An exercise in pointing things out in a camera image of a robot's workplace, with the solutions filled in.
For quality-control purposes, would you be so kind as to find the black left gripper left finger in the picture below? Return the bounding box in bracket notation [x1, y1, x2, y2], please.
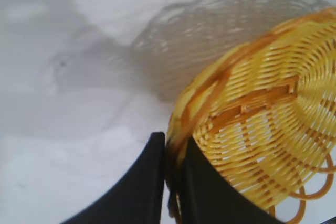
[61, 132, 166, 224]

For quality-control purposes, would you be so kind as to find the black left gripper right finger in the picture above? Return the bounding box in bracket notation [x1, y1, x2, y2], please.
[180, 137, 287, 224]

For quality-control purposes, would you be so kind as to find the yellow woven wicker basket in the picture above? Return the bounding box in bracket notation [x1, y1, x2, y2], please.
[165, 7, 336, 224]

